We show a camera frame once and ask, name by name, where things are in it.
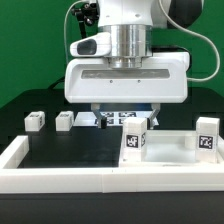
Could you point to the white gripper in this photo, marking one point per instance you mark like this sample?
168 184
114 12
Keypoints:
160 79

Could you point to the white square table top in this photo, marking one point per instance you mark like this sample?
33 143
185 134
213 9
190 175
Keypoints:
172 148

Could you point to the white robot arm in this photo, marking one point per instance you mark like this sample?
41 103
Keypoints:
119 64

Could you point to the white sheet with tags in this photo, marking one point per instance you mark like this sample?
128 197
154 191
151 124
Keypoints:
113 118

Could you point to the white U-shaped obstacle fence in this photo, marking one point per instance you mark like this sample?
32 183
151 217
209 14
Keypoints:
14 180

